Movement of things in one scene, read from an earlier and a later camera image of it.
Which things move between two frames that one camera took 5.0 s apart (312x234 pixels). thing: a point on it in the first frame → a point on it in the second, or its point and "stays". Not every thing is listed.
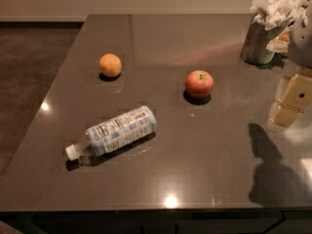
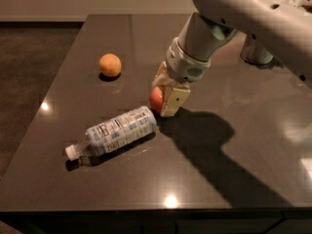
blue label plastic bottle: x=114 y=134 stays
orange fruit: x=110 y=64 stays
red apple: x=199 y=83 → x=156 y=98
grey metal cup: x=253 y=48 stays
